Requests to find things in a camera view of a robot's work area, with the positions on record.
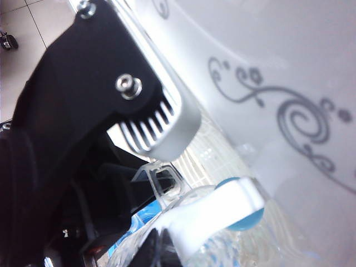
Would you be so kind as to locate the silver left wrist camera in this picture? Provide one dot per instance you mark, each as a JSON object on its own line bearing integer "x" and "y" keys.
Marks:
{"x": 172, "y": 130}

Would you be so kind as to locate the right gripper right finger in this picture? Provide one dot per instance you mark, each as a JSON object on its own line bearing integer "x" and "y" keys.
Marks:
{"x": 168, "y": 256}

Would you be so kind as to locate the clear plastic mug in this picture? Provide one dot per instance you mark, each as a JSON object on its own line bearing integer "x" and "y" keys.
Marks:
{"x": 236, "y": 250}

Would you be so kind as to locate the white water dispenser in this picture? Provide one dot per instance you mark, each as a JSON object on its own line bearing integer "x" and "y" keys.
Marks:
{"x": 278, "y": 41}

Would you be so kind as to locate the black caster wheel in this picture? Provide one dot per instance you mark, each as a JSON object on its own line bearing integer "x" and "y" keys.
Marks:
{"x": 8, "y": 41}

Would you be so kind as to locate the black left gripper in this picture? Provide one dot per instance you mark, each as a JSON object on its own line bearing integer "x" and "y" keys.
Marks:
{"x": 83, "y": 194}

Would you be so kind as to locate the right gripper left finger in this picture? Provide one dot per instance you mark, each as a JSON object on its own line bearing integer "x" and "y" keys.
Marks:
{"x": 153, "y": 250}

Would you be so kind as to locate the white drip tray grille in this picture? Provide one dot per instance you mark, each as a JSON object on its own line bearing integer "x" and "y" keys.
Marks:
{"x": 194, "y": 167}

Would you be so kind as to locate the blue-collared cold water tap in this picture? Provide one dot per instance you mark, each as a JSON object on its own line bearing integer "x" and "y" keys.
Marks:
{"x": 217, "y": 205}

